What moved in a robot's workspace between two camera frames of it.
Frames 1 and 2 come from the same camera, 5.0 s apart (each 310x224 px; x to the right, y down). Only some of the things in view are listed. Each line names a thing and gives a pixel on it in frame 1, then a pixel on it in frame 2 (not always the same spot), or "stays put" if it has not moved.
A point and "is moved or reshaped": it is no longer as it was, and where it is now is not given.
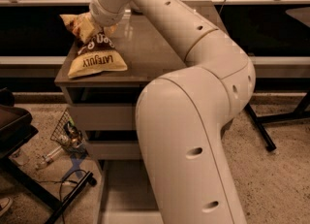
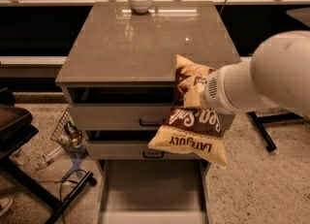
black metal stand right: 260,121 stays put
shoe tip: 5,203 stays put
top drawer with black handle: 104,116 stays put
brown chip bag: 98,55 is moved or reshaped
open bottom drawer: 127,195 stays put
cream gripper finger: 86,29 -> 193,97
